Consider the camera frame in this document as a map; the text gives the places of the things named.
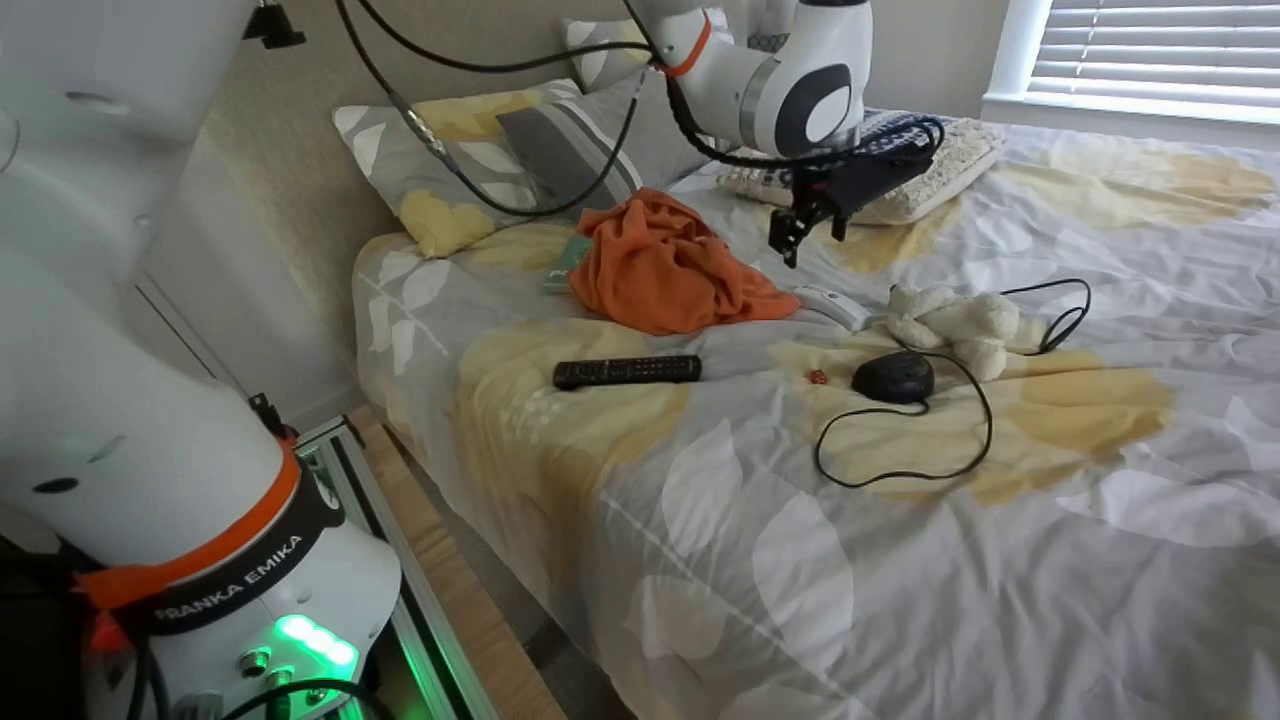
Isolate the white window blind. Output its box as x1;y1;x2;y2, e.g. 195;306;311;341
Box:
1023;0;1280;110

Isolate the beige fabric headboard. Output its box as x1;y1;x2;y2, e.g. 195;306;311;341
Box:
173;0;672;431

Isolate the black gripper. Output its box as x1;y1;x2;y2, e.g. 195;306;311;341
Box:
763;118;940;273

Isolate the black computer mouse with cable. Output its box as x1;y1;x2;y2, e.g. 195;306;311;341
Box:
807;273;1099;490

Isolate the white plush toy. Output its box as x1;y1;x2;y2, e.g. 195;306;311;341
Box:
881;283;1031;388

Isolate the black remote control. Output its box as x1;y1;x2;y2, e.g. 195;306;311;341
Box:
547;350;710;396

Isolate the white window frame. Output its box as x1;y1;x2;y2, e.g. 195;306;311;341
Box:
980;0;1280;131

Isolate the white blue patterned pillow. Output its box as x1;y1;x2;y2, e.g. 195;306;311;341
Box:
715;108;1007;230

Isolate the wooden bed frame rail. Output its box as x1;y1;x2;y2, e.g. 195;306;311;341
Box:
344;398;570;720

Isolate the orange cloth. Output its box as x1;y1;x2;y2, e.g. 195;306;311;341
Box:
570;186;807;341

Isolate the large grey yellow floral pillow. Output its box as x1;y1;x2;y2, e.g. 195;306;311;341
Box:
328;76;593;263

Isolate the teal cloth piece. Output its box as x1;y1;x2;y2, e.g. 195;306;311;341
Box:
541;230;598;298

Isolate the metal robot stand frame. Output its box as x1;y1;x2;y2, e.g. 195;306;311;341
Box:
298;421;499;720

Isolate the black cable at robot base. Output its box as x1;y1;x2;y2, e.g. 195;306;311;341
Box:
125;636;402;720

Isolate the grey yellow floral bedspread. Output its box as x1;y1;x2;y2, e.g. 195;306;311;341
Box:
348;90;1280;720

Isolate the grey striped pillow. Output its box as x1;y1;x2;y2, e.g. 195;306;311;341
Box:
498;90;650;221

